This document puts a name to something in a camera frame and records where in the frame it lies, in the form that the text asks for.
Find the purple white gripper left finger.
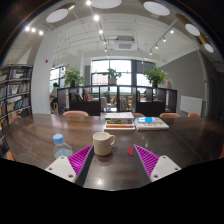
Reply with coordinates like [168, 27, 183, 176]
[46, 145, 94, 186]

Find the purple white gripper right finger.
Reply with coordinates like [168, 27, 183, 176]
[133, 145, 180, 184]

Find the clear plastic water bottle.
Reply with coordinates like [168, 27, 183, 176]
[53, 134, 73, 158]

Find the red round coaster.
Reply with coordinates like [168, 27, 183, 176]
[128, 146, 133, 156]

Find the cream ceramic mug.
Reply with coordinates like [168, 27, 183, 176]
[93, 132, 116, 156]

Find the blue white box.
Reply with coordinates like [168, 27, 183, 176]
[135, 117, 169, 130]

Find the orange chair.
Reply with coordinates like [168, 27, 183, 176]
[7, 152, 16, 161]
[9, 115, 22, 125]
[159, 113, 181, 118]
[63, 110, 89, 117]
[132, 112, 145, 118]
[188, 113, 200, 117]

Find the orange chair far left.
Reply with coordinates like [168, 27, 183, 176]
[63, 110, 89, 117]

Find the stack of books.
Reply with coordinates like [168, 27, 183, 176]
[104, 112, 135, 130]

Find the orange chair near left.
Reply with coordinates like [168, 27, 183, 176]
[7, 152, 16, 161]

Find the dark low shelf divider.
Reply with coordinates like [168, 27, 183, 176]
[58, 85, 177, 116]

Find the seated person in background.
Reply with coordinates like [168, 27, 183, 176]
[50, 83, 59, 110]

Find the orange chair left side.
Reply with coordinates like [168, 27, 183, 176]
[9, 115, 22, 125]

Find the left potted plant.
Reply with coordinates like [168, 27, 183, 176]
[64, 68, 84, 87]

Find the potted plant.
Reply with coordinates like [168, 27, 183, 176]
[145, 66, 167, 88]
[64, 68, 84, 87]
[103, 68, 122, 85]

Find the right potted plant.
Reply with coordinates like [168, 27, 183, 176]
[145, 66, 167, 88]

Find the middle potted plant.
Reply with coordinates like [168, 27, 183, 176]
[103, 68, 122, 85]

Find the tall bookshelf with books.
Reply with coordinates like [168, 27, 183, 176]
[0, 64, 33, 158]

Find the ceiling air conditioner unit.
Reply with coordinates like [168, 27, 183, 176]
[115, 36, 135, 50]

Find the white board on wall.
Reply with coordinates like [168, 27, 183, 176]
[180, 96, 203, 114]

